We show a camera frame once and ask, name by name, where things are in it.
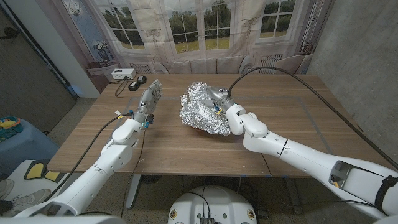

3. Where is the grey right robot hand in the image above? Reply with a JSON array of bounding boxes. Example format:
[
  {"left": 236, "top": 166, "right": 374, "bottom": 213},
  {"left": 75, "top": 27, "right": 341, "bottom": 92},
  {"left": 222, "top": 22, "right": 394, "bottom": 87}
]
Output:
[{"left": 203, "top": 86, "right": 239, "bottom": 114}]

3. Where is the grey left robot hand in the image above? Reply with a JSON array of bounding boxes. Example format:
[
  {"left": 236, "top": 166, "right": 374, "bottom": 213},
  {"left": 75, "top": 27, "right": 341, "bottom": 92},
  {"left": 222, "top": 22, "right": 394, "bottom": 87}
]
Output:
[{"left": 133, "top": 78, "right": 164, "bottom": 124}]

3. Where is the aluminum foil sheet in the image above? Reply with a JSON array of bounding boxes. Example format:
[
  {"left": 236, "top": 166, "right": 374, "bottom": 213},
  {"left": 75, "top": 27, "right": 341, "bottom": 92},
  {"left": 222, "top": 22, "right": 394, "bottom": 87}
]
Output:
[{"left": 179, "top": 82, "right": 233, "bottom": 136}]

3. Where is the wooden table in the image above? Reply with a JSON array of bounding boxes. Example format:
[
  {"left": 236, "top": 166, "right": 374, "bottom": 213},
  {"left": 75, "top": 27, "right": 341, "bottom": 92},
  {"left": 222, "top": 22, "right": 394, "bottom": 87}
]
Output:
[{"left": 46, "top": 73, "right": 397, "bottom": 215}]

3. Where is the printed window backdrop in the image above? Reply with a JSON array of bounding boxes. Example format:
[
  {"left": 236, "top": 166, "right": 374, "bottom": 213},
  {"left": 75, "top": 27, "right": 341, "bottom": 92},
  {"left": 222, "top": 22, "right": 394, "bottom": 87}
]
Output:
[{"left": 35, "top": 0, "right": 335, "bottom": 94}]

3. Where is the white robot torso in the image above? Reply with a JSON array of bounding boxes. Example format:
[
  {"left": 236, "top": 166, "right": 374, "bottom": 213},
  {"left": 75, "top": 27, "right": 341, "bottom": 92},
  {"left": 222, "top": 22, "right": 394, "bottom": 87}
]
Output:
[{"left": 167, "top": 185, "right": 258, "bottom": 224}]

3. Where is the blue storage bin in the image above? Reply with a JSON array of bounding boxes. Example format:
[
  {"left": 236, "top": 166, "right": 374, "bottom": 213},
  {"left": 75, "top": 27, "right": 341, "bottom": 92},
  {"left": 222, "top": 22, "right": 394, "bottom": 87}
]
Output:
[{"left": 0, "top": 118, "right": 62, "bottom": 175}]

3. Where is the white yellow floor mat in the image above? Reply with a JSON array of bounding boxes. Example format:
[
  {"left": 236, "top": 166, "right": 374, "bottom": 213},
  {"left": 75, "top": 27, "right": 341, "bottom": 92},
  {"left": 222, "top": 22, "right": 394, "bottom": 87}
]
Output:
[{"left": 0, "top": 159, "right": 78, "bottom": 206}]

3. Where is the teal and yellow toy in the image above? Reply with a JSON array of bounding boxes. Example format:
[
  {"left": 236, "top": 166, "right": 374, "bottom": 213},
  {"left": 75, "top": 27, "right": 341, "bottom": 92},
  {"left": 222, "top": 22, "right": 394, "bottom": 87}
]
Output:
[{"left": 0, "top": 116, "right": 24, "bottom": 142}]

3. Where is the grey shoe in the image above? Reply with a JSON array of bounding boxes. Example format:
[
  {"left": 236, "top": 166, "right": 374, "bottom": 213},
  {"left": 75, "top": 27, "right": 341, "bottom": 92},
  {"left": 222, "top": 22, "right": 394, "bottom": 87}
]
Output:
[
  {"left": 12, "top": 188, "right": 52, "bottom": 215},
  {"left": 0, "top": 179, "right": 15, "bottom": 200}
]

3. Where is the black power strip cable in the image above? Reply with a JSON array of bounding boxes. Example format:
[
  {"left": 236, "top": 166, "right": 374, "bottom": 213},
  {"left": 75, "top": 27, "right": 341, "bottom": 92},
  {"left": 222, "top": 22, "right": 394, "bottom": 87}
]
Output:
[{"left": 108, "top": 76, "right": 133, "bottom": 98}]

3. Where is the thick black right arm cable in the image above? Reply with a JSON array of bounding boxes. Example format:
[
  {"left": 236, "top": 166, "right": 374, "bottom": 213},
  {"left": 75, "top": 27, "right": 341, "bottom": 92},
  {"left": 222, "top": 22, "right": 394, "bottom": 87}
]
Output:
[{"left": 227, "top": 65, "right": 398, "bottom": 171}]

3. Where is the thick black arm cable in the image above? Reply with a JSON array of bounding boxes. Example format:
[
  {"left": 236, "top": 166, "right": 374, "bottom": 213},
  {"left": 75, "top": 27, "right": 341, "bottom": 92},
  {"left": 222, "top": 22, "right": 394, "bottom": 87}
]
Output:
[
  {"left": 46, "top": 112, "right": 134, "bottom": 200},
  {"left": 227, "top": 65, "right": 398, "bottom": 171}
]

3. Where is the thin black left arm wire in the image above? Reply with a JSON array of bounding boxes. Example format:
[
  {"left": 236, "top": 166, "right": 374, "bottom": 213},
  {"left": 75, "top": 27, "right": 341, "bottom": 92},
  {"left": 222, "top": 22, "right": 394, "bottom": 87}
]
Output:
[{"left": 119, "top": 128, "right": 147, "bottom": 217}]

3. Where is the thin black arm wire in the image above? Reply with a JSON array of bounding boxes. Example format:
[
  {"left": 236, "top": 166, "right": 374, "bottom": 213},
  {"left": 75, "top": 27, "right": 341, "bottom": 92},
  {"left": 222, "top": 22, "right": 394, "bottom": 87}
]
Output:
[
  {"left": 119, "top": 128, "right": 147, "bottom": 217},
  {"left": 260, "top": 153, "right": 276, "bottom": 181}
]

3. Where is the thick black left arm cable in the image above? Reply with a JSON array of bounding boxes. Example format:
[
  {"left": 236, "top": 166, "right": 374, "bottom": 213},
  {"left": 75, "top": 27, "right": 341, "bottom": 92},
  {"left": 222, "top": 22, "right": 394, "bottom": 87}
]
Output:
[{"left": 46, "top": 112, "right": 134, "bottom": 200}]

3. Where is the thin black right arm wire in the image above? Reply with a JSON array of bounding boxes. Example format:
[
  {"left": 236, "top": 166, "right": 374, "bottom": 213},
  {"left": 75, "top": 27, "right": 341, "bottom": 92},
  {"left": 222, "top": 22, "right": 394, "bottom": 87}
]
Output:
[{"left": 260, "top": 153, "right": 276, "bottom": 181}]

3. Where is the black torso cable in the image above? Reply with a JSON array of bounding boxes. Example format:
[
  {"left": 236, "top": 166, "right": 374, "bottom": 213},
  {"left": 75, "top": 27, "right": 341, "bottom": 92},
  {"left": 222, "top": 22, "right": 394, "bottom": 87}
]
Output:
[{"left": 185, "top": 185, "right": 212, "bottom": 218}]

